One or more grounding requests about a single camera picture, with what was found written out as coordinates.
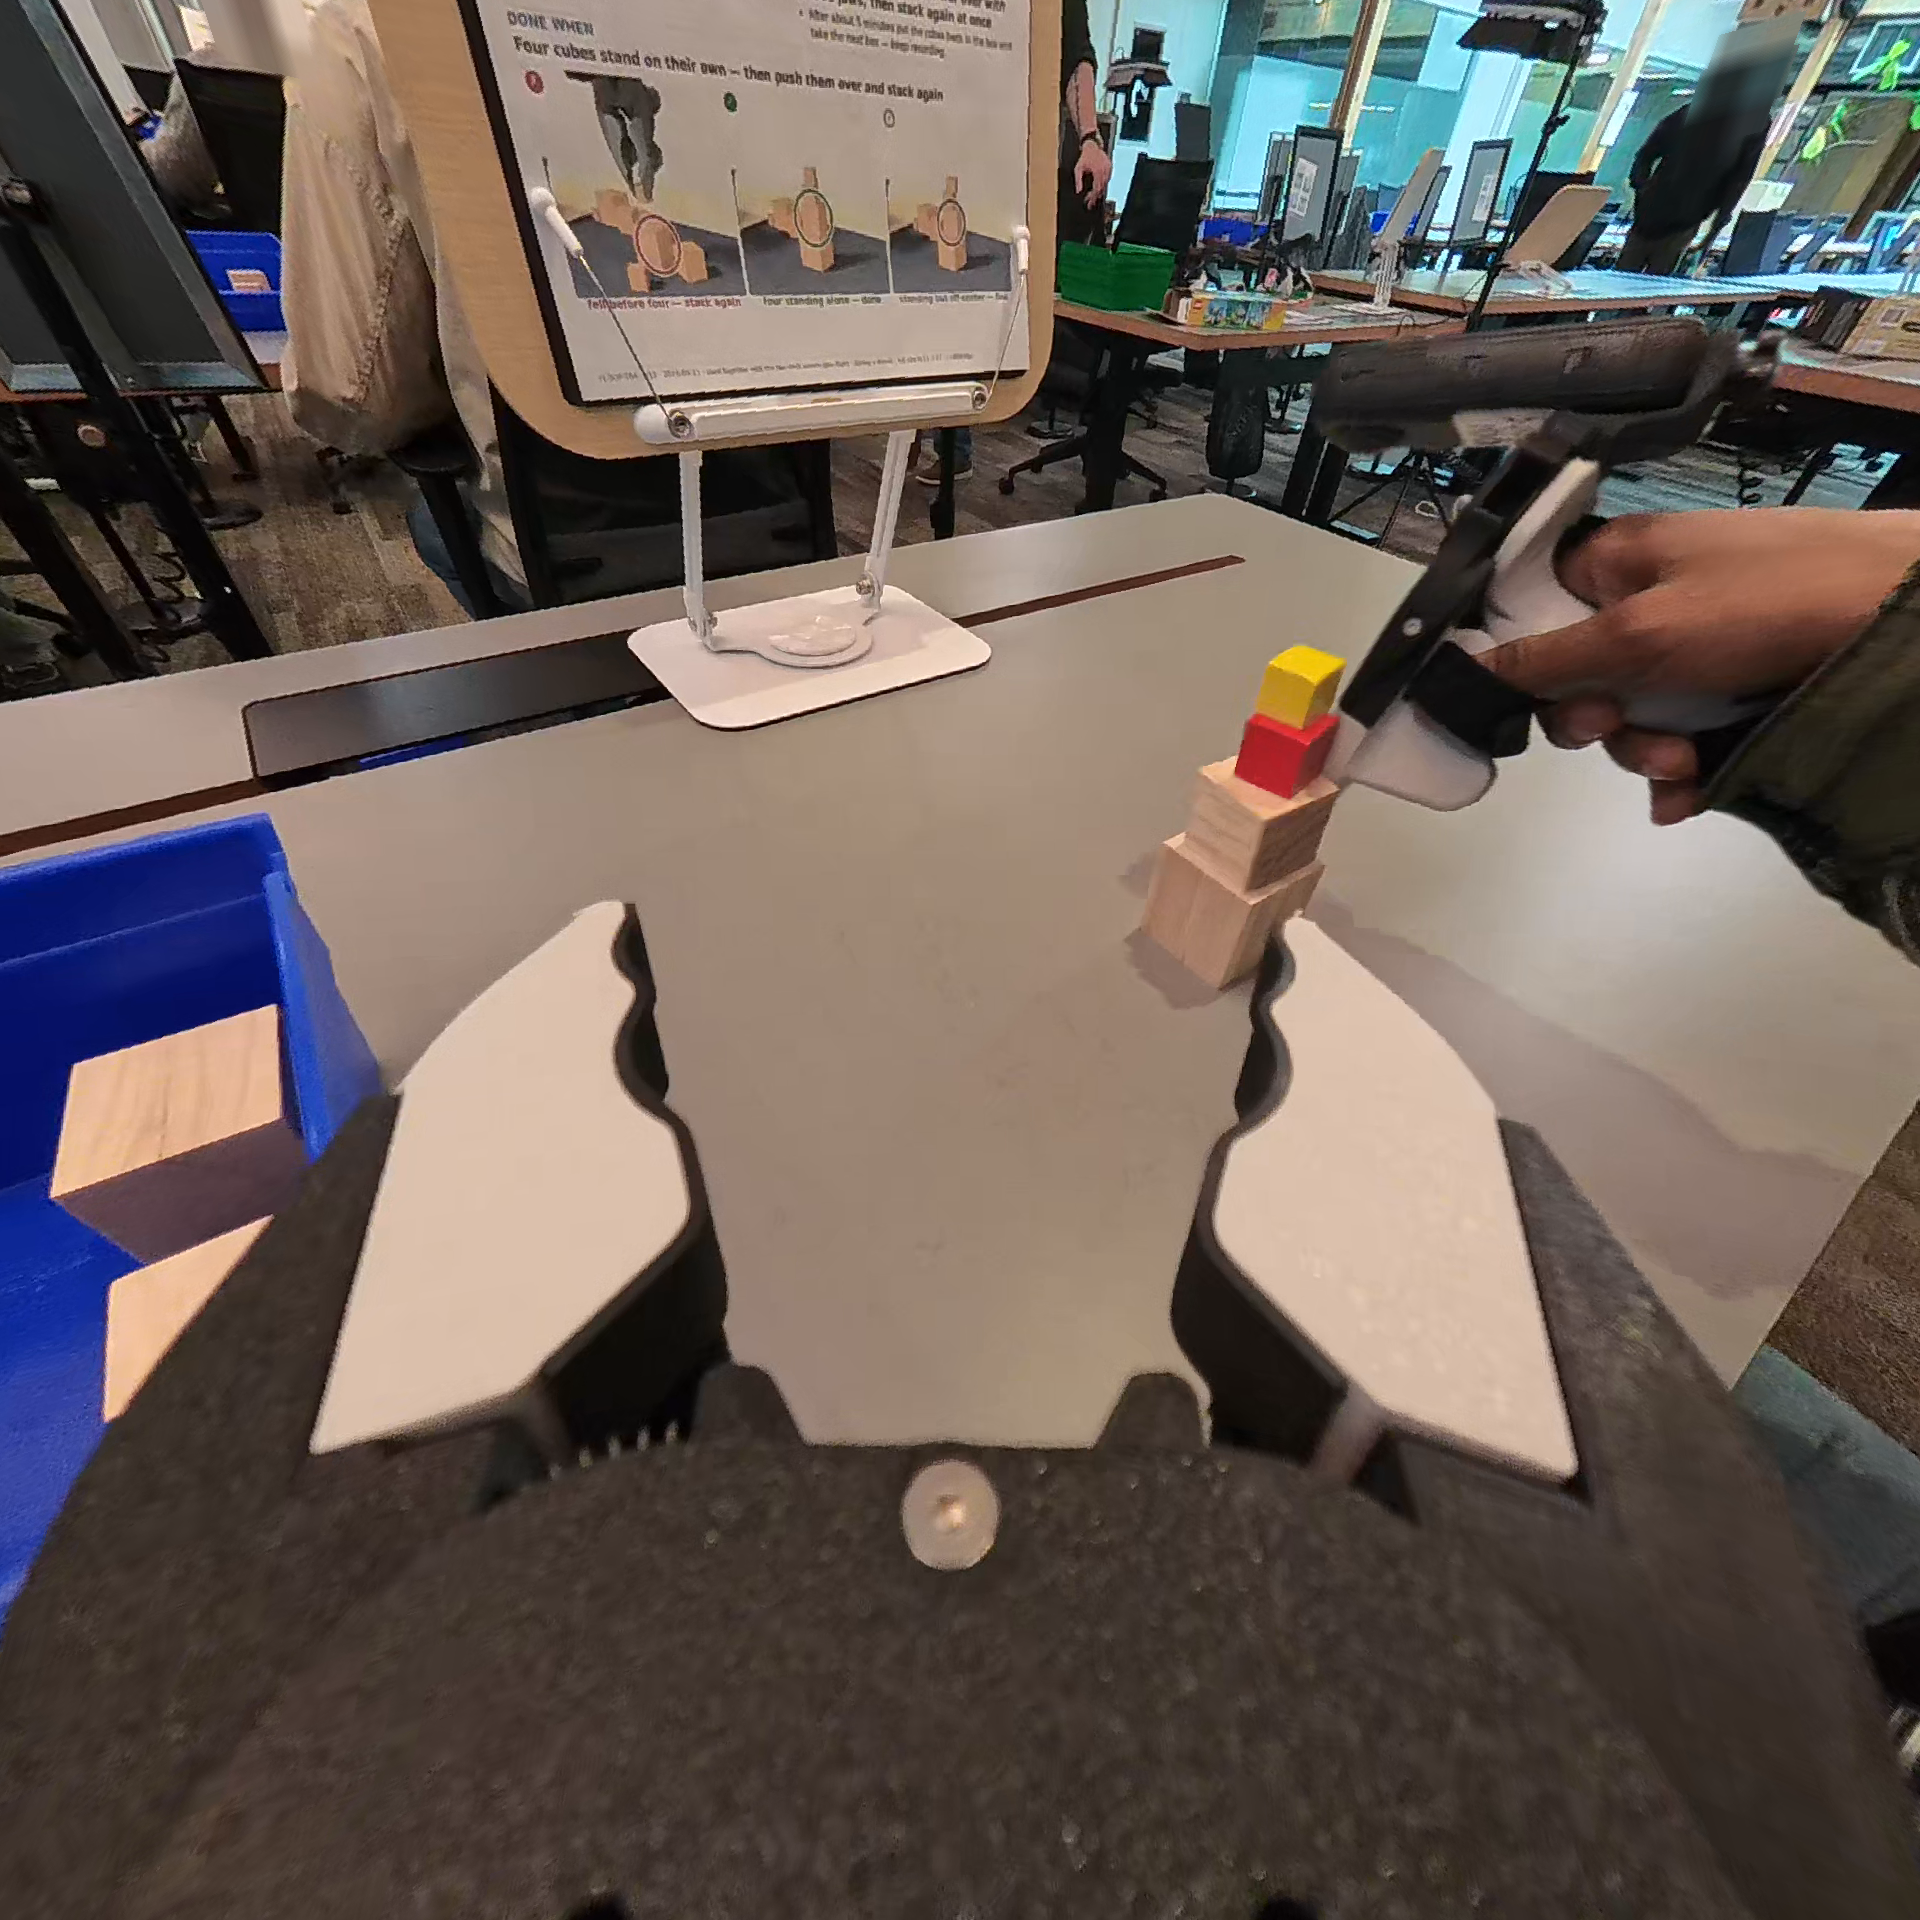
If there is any person's leg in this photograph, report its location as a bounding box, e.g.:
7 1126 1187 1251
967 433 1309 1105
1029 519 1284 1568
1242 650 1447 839
1731 1346 1920 1789

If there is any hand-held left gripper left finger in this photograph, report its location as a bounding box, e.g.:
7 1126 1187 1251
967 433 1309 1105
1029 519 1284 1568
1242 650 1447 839
306 901 733 1457

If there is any medium plain wooden cube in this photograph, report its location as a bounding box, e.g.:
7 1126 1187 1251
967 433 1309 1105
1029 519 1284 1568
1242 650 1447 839
1191 757 1342 890

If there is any blue plastic bin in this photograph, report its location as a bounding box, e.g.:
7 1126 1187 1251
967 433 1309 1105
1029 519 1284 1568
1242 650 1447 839
0 815 381 1632

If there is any red wooden cube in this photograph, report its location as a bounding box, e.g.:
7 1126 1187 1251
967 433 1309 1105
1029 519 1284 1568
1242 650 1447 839
1236 713 1340 800

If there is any black framed easel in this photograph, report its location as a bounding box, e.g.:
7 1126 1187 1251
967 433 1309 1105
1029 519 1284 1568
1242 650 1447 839
0 0 273 680

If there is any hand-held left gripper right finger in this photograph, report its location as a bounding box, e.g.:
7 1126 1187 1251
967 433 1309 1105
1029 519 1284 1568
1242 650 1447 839
1170 918 1579 1487

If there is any person's right hand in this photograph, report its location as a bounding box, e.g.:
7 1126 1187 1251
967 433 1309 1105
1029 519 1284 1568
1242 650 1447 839
1475 507 1920 828

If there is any green plastic crate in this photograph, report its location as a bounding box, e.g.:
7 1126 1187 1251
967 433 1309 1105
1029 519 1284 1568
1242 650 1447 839
1058 242 1177 315

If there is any white document stand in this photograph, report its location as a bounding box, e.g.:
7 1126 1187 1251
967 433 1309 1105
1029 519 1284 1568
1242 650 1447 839
368 0 1066 732

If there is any pale wooden cube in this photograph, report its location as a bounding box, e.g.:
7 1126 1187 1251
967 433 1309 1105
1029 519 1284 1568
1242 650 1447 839
102 1218 273 1424
47 1005 310 1266

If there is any black desk cable cover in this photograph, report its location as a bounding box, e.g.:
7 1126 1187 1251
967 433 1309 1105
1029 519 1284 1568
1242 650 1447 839
244 628 672 782

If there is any instruction sheet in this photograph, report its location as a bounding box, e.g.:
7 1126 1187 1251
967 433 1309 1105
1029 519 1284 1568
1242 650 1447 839
456 0 1036 407

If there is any large plain wooden cube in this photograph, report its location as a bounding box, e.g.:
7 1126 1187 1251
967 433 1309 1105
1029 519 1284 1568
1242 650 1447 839
1144 839 1328 989

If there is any black tripod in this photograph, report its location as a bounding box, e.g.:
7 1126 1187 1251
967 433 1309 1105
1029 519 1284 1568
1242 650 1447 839
1457 0 1594 334

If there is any small blue storage bin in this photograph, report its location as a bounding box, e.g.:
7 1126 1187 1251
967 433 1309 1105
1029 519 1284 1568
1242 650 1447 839
187 229 288 341

